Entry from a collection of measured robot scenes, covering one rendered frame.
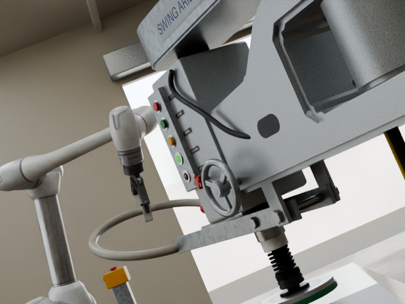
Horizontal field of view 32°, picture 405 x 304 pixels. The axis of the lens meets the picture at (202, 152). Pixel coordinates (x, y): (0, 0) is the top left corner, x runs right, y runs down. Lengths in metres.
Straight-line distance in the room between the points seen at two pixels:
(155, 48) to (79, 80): 7.15
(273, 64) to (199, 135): 0.39
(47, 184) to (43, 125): 5.99
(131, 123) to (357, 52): 1.37
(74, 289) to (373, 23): 2.02
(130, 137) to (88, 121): 6.36
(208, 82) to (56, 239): 1.40
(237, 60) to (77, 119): 7.12
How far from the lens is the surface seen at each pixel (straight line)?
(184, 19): 1.72
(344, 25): 1.32
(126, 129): 2.54
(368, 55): 1.29
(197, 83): 1.78
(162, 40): 1.83
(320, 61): 1.51
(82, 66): 9.05
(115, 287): 3.79
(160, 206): 2.66
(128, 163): 2.57
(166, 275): 8.74
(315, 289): 1.80
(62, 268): 3.01
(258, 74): 1.54
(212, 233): 2.01
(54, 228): 3.00
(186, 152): 1.85
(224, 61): 1.84
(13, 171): 2.85
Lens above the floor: 1.14
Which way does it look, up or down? 5 degrees up
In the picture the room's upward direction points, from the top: 23 degrees counter-clockwise
